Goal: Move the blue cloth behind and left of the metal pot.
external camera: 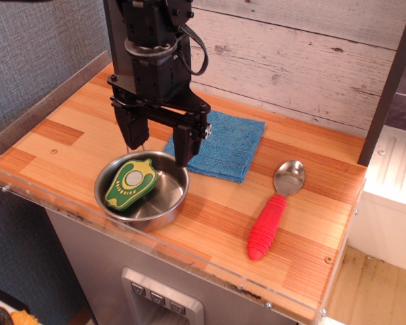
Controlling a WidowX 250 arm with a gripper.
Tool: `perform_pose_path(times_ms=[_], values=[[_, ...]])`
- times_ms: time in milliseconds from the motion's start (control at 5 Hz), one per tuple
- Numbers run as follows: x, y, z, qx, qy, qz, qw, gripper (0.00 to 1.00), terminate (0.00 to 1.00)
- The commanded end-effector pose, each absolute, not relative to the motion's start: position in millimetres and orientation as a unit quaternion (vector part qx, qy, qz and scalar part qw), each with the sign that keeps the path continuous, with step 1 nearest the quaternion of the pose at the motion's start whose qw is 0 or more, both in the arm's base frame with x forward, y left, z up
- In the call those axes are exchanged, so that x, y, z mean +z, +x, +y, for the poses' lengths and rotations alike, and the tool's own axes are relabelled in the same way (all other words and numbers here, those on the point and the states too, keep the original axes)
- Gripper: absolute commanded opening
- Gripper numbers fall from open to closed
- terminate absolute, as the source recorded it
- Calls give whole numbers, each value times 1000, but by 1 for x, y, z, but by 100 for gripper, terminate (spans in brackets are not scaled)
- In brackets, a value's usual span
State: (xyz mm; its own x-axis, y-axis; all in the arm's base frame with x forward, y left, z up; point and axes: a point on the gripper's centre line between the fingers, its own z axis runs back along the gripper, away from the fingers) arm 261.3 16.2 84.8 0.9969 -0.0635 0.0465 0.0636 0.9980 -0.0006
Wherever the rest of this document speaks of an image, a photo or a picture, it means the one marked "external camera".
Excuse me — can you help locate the orange brown object bottom left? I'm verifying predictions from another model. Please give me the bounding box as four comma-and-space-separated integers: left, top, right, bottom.
0, 306, 39, 325

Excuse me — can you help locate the small metal pot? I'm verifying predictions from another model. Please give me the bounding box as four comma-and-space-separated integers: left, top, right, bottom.
94, 150, 189, 232

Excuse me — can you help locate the white toy sink unit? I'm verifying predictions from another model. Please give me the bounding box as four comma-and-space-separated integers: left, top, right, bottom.
348, 127, 406, 269

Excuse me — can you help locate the green yellow toy pepper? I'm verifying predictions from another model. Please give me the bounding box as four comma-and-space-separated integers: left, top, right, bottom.
104, 158, 158, 211

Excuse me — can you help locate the dark grey right post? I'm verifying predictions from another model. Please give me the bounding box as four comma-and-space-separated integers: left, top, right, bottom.
357, 25, 406, 167

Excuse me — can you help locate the dark grey left post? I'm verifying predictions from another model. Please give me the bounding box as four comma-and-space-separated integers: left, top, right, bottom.
103, 0, 133, 76

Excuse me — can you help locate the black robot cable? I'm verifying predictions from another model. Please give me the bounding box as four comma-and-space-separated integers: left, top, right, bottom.
175, 25, 209, 77

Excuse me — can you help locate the clear acrylic front guard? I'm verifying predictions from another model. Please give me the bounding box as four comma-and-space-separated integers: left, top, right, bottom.
0, 170, 326, 324

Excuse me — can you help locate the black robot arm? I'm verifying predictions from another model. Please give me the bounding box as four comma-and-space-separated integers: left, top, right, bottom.
104, 1, 211, 167

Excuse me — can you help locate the silver button panel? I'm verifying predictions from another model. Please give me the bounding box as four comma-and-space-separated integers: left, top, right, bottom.
121, 267, 205, 324

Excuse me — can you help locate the red handled metal spoon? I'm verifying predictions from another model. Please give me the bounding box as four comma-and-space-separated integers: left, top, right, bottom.
246, 160, 305, 261

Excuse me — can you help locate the dark grey post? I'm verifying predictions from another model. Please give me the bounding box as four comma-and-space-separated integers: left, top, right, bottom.
357, 25, 406, 167
103, 0, 133, 76

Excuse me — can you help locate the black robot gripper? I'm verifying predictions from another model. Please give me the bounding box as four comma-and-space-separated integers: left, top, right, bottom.
108, 47, 211, 167

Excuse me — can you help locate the grey toy kitchen cabinet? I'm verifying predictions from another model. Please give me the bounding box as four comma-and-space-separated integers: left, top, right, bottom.
47, 211, 295, 324

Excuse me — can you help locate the blue cloth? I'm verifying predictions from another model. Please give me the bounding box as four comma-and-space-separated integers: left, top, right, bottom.
162, 110, 267, 184

